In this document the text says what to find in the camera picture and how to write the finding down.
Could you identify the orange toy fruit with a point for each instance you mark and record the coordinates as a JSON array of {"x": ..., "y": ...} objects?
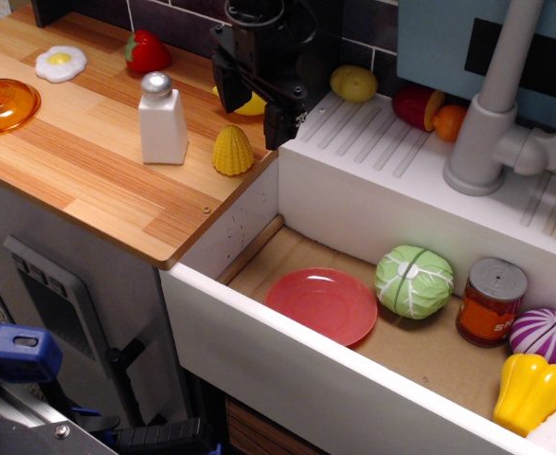
[{"x": 448, "y": 120}]

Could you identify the purple toy onion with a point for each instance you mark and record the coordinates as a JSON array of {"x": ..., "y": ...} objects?
[{"x": 535, "y": 333}]

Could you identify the yellow toy potato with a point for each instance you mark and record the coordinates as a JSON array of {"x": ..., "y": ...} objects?
[{"x": 353, "y": 83}]

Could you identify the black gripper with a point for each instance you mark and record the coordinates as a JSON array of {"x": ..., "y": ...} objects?
[{"x": 262, "y": 58}]

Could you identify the yellow toy bell pepper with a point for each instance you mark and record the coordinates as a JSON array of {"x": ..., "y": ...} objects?
[{"x": 527, "y": 394}]

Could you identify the pink plastic plate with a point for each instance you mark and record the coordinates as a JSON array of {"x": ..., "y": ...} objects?
[{"x": 331, "y": 302}]

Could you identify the toy fried egg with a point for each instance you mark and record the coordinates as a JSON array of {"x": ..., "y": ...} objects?
[{"x": 60, "y": 64}]

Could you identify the orange transparent pot lid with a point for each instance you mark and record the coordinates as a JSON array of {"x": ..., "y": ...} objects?
[{"x": 19, "y": 104}]

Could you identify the blue clamp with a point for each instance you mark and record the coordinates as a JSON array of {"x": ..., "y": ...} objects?
[{"x": 28, "y": 354}]

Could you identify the yellow toy lemon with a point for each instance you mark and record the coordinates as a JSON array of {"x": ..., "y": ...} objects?
[{"x": 254, "y": 107}]

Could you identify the red toy apple half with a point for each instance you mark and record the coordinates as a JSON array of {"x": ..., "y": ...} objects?
[{"x": 416, "y": 105}]

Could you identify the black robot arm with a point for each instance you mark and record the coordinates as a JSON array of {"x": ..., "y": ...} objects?
[{"x": 321, "y": 55}]

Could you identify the white toy sink basin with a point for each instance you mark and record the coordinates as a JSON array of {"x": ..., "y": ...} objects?
[{"x": 356, "y": 182}]

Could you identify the orange toy sauce can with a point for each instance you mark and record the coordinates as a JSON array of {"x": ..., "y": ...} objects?
[{"x": 492, "y": 297}]

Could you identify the white salt shaker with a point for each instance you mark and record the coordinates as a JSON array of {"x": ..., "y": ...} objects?
[{"x": 163, "y": 128}]

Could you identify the grey toy faucet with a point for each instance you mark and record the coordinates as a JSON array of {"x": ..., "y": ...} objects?
[{"x": 489, "y": 138}]

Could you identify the yellow toy corn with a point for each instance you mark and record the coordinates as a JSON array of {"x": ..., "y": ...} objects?
[{"x": 232, "y": 152}]

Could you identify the grey toy oven door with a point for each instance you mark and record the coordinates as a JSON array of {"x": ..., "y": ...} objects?
[{"x": 64, "y": 306}]

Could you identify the green toy cabbage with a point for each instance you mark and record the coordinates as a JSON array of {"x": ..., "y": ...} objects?
[{"x": 413, "y": 282}]

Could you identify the red toy strawberry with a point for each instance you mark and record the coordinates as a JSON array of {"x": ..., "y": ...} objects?
[{"x": 145, "y": 53}]

